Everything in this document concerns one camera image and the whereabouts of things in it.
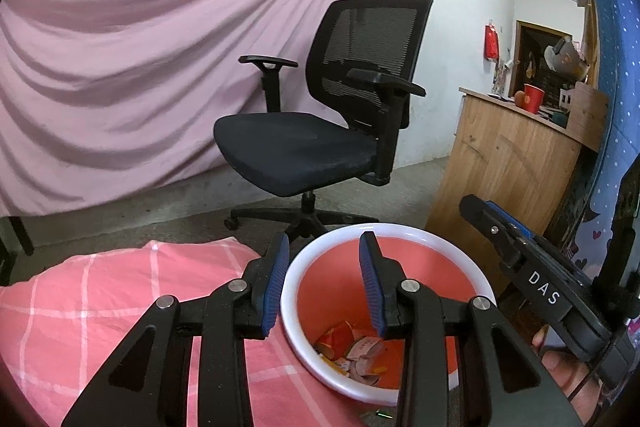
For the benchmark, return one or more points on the red bin with white rim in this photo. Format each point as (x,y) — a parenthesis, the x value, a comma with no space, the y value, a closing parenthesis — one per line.
(325,277)

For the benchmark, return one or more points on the small red hanging ornament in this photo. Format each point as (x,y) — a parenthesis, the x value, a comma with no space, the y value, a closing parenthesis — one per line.
(492,43)

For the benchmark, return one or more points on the small green scrap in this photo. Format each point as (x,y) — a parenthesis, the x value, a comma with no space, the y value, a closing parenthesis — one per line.
(382,413)

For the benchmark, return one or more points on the red paper packet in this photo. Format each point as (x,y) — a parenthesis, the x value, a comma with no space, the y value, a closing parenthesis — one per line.
(335,338)

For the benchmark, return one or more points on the black office chair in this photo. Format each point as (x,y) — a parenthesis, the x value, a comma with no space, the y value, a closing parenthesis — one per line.
(295,147)

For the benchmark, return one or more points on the blue dotted curtain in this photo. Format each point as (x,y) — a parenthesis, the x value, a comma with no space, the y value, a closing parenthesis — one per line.
(610,57)

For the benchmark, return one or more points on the orange fruit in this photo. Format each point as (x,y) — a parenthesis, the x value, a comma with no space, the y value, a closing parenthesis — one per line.
(520,97)

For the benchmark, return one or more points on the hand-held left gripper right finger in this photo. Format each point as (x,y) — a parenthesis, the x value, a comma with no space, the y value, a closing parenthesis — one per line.
(372,287)

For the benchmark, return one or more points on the brown door frame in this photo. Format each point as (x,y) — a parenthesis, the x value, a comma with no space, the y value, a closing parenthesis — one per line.
(522,52)

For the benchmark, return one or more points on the white wrapper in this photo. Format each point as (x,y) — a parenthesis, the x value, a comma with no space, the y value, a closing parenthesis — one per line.
(362,349)

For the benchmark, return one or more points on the red cup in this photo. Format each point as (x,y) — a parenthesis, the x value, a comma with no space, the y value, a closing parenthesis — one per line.
(534,98)

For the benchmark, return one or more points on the pink checked tablecloth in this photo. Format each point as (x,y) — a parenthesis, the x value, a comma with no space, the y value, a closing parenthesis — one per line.
(75,297)

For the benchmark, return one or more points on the wooden cabinet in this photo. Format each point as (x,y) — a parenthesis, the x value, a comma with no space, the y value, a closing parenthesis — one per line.
(500,157)

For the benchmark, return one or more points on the pink hanging sheet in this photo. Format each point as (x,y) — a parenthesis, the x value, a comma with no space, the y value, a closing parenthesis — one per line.
(125,82)

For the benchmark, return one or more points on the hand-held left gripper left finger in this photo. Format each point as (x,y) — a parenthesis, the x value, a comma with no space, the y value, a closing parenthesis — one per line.
(277,287)

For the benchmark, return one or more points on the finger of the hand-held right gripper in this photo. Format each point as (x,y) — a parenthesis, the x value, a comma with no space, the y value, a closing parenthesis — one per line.
(515,227)
(480,217)

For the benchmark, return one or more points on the person's right hand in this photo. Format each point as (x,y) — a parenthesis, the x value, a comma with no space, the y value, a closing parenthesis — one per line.
(565,372)

